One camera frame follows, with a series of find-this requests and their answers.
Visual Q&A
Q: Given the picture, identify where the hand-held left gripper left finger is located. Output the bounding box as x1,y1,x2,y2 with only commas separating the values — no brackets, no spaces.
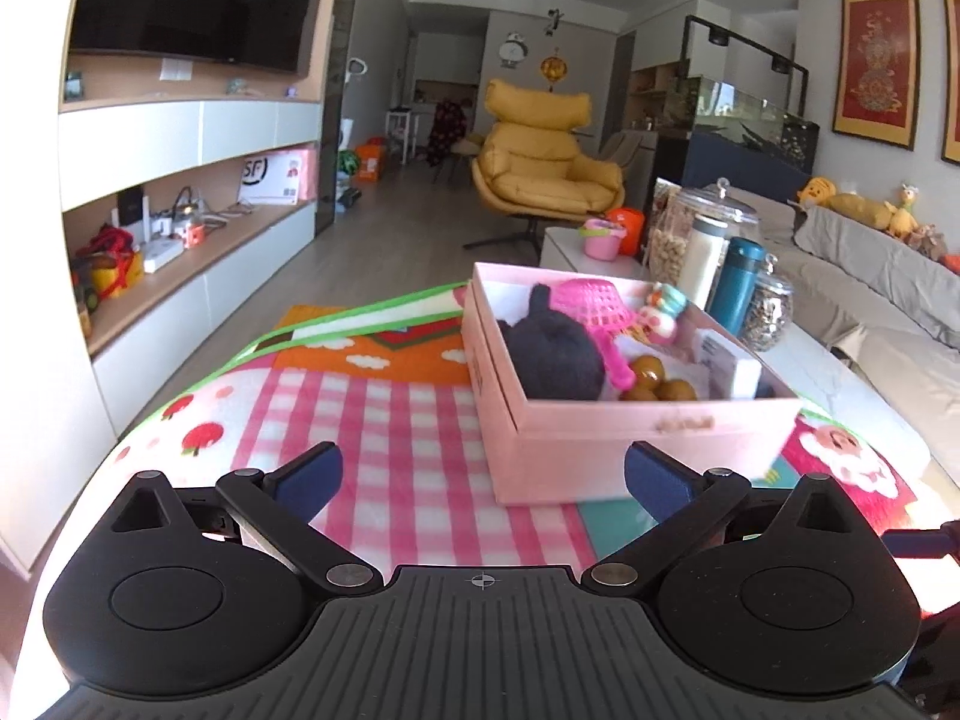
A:
112,442,380,593

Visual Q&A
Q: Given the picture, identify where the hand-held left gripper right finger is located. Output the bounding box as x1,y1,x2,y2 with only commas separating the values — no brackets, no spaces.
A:
583,442,856,592

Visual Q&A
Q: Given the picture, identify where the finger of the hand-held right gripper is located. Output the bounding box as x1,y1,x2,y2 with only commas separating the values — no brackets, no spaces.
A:
881,519,960,565

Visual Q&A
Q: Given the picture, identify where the pink cardboard box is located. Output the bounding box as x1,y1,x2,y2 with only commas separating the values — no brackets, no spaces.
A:
461,262,803,507

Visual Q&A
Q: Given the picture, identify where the small white box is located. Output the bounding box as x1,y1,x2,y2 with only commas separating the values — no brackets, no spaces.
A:
690,328,764,398

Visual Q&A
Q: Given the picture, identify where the pink squishy toy figure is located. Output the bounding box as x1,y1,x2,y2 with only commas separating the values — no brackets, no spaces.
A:
636,283,689,350

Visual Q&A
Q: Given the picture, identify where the printed checkered play mat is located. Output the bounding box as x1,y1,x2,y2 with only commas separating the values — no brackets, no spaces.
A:
15,281,923,691

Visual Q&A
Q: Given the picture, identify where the black plush toy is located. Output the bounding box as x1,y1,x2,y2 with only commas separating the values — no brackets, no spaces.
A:
496,285,608,400

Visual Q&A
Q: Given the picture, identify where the grey sofa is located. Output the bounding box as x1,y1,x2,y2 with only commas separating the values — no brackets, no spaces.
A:
739,191,960,466

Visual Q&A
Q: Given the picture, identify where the pink toy strainer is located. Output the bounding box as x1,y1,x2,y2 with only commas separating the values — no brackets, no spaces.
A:
553,279,638,391

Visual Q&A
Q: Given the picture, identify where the teal thermos bottle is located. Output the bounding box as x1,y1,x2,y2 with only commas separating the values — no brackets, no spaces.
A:
706,237,767,338

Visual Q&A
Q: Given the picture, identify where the glass jar of seeds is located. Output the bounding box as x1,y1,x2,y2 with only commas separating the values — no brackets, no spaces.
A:
741,251,794,352

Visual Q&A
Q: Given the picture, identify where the white bottle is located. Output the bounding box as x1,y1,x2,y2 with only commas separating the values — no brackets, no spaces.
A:
675,215,730,310

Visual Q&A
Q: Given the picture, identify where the glass jar of nuts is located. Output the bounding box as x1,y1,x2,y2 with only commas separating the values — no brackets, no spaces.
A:
649,178,760,286

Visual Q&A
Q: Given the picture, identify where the pink toy cup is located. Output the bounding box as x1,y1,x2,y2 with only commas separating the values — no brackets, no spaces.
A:
581,219,623,260

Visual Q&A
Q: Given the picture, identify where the orange cup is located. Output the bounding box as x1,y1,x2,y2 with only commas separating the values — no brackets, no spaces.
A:
606,208,647,256

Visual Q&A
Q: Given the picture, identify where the flat white router box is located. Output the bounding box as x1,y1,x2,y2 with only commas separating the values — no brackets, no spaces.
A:
141,238,185,273

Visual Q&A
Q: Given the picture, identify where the yellow toy box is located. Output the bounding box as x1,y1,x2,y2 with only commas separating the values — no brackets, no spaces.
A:
90,247,145,299

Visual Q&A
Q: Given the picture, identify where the brown snack bag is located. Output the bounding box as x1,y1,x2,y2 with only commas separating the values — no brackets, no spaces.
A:
646,178,687,263

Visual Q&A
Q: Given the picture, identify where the white shipping box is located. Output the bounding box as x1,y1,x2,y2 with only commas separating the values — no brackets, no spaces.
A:
238,154,290,203

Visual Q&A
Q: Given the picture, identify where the pink gift box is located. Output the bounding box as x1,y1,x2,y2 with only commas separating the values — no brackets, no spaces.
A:
277,148,320,203

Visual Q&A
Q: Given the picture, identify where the orange box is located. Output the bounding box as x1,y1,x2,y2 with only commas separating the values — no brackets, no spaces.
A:
354,142,387,185

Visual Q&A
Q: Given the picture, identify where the black router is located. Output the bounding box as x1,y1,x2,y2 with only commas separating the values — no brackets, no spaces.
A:
114,184,147,230

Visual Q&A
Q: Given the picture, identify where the yellow plush chick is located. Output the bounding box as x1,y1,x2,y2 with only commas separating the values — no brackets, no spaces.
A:
889,181,923,237

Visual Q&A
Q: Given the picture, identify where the yellow plush pillow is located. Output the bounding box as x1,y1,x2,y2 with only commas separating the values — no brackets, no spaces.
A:
829,193,897,222

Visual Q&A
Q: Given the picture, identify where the yellow leather armchair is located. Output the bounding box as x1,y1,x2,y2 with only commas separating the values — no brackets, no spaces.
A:
463,79,627,250

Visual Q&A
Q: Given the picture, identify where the white stool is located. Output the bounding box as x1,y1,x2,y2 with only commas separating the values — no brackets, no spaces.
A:
385,109,417,166

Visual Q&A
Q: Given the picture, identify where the chair with black printed cloth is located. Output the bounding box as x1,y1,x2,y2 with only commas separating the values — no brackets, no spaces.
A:
426,99,470,166

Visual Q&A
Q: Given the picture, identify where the glass fish tank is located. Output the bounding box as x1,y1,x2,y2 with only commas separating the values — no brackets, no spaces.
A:
679,15,818,173

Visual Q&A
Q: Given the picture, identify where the wooden shelf unit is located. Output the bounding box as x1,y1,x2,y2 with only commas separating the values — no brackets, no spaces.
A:
626,64,695,136

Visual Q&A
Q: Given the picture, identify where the white stick vacuum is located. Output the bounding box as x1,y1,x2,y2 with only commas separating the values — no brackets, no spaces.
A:
341,58,368,158

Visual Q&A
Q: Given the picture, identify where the bundle of cables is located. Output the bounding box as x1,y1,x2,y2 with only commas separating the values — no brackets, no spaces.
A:
172,187,248,230

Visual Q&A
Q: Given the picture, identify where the red strap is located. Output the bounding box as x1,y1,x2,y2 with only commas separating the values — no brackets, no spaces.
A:
75,225,136,260

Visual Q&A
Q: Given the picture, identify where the white wall cabinet unit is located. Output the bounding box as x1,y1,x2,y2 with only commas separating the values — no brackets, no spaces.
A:
0,0,331,563

